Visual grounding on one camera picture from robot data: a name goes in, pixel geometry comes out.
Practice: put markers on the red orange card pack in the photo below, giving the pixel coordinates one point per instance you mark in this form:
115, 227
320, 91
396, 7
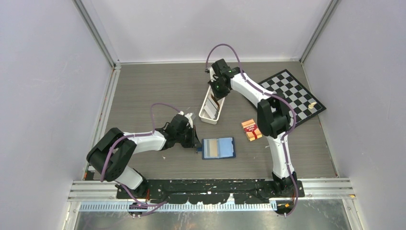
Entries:
251, 130

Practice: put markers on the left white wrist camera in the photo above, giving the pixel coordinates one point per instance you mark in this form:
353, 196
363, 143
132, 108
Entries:
189, 116

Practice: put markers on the beige chess piece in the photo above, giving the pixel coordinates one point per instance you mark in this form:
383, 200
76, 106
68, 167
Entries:
312, 105

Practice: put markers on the black white chessboard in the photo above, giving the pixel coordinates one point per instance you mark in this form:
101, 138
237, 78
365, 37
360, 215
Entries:
295, 93

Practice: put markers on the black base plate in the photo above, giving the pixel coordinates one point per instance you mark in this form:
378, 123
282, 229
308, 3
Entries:
210, 191

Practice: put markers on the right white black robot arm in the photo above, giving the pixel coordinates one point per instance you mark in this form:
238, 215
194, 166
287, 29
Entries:
275, 117

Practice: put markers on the blue card holder wallet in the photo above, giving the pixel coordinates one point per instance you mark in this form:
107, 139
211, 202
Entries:
226, 148

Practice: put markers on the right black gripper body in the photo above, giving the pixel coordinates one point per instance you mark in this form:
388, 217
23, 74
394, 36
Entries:
219, 91

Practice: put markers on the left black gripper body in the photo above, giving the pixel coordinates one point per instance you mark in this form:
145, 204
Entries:
185, 137

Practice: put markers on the white plastic tray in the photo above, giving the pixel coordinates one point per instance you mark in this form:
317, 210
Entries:
203, 115

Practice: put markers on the grey cards in tray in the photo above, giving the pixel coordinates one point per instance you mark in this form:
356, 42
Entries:
210, 109

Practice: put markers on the gold credit card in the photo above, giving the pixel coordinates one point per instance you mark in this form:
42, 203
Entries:
216, 103
212, 148

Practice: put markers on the aluminium frame rail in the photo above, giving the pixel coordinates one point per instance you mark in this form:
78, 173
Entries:
92, 191

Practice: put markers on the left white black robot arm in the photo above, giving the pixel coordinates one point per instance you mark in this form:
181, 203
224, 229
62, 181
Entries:
111, 155

